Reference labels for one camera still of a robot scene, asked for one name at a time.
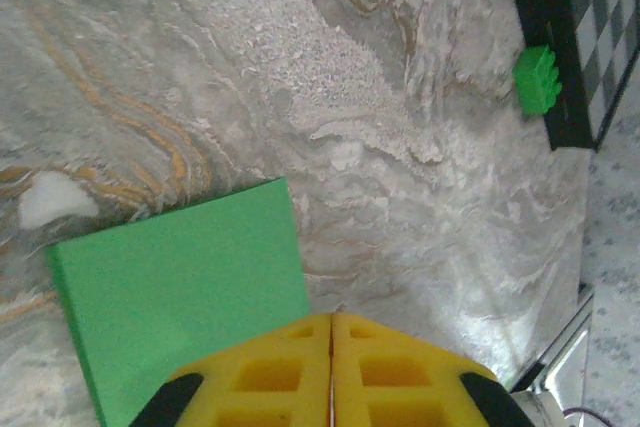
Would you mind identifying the aluminium table side rail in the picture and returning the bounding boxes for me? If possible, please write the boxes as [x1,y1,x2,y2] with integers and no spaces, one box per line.
[507,281,599,398]

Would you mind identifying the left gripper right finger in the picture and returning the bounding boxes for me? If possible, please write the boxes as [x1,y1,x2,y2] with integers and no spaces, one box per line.
[332,313,529,427]

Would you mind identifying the green toy brick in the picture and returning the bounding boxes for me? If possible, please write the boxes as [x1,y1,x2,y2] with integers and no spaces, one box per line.
[512,44,564,118]

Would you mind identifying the black white checkerboard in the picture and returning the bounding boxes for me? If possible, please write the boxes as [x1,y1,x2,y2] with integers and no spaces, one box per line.
[502,0,640,151]

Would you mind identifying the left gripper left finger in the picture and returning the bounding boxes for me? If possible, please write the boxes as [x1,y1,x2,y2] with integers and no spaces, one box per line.
[128,313,333,427]

